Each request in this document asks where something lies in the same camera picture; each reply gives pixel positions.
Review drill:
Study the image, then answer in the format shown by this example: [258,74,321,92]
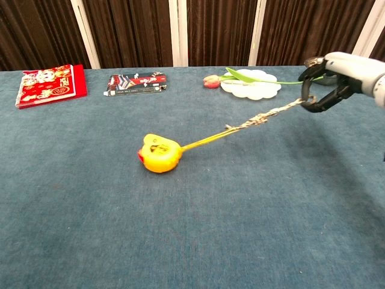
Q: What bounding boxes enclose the right black-fingered robot hand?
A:
[298,51,385,114]

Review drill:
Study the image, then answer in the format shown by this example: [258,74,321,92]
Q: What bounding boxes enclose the yellow charm with braided cord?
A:
[179,95,316,152]

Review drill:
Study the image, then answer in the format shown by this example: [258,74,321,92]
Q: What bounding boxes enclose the yellow tape measure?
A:
[137,133,183,174]

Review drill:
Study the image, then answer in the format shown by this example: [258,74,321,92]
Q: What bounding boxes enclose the white scalloped coaster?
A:
[220,69,283,101]

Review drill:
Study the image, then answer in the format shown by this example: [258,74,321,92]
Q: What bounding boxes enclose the artificial tulip with green stem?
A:
[202,67,305,90]

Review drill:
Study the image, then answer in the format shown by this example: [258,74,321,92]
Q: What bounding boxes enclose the blue felt table mat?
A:
[0,65,385,289]

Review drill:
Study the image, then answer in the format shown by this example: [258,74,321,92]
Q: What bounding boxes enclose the dark brown curtain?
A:
[0,0,385,72]

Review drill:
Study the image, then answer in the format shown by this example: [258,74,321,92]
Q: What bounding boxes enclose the red spiral desk calendar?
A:
[14,63,88,110]

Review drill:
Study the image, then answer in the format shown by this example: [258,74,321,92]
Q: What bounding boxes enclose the white frame post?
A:
[168,0,189,67]
[247,0,269,67]
[351,0,385,58]
[70,0,102,70]

